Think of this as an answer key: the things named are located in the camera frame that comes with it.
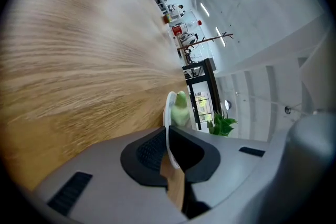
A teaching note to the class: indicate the wooden table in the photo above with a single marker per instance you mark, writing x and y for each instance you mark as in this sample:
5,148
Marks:
78,47

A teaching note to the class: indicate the white round appliance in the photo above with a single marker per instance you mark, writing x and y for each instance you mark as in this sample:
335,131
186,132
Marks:
188,38

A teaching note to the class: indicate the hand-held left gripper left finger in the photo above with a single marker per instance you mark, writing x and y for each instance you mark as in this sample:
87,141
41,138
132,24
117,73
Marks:
105,178

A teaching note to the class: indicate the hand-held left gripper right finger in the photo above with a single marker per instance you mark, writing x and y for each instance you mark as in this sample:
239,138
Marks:
225,160

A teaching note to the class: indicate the round wall fixture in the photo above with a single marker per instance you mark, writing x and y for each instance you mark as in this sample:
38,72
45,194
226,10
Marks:
227,105
288,110

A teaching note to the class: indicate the red box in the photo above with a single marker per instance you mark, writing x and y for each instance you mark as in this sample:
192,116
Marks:
176,30

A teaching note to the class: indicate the white plate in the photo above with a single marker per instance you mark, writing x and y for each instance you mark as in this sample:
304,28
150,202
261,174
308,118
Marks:
168,108

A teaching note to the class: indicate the long ceiling light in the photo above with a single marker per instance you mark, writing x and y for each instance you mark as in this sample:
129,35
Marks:
220,36
204,9

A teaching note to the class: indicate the green eggplant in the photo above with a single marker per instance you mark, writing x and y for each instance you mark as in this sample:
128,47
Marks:
180,112

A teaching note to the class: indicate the black frame cabinet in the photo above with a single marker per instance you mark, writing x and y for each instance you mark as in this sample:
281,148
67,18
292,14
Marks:
210,78

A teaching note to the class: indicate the green potted plant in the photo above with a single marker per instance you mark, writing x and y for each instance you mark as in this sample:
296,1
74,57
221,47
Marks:
221,124

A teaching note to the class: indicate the wooden coat rack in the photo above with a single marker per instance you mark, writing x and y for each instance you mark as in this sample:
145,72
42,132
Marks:
207,40

